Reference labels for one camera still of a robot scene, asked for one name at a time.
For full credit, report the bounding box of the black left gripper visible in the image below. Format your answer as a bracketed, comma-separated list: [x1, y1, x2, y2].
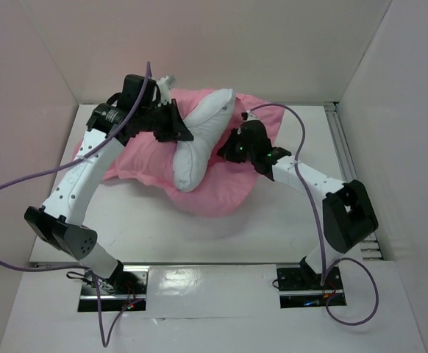
[138, 98, 191, 142]

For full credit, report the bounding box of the white pillow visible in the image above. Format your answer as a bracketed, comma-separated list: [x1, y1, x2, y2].
[173, 88, 235, 193]

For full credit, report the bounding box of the aluminium table edge rail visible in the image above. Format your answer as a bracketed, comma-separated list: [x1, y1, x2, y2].
[29, 261, 300, 267]

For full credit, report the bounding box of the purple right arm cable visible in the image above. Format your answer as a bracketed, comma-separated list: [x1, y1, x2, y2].
[245, 102, 380, 327]

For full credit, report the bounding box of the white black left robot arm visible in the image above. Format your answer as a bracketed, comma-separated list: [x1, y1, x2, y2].
[24, 74, 193, 293]

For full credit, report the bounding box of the pink fabric pillowcase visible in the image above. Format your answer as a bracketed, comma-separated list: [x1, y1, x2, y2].
[103, 89, 285, 218]

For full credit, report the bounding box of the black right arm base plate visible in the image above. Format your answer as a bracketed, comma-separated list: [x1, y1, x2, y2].
[272, 264, 347, 309]

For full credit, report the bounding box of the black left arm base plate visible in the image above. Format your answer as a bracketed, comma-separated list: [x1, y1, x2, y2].
[67, 265, 149, 313]

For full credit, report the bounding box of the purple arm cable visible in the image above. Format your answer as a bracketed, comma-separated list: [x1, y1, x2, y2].
[245, 102, 380, 327]
[0, 60, 152, 349]

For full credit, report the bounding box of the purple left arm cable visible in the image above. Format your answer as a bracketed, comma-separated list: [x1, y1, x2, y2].
[0, 60, 152, 349]

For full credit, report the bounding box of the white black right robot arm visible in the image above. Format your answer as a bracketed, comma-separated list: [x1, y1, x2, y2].
[217, 120, 378, 288]

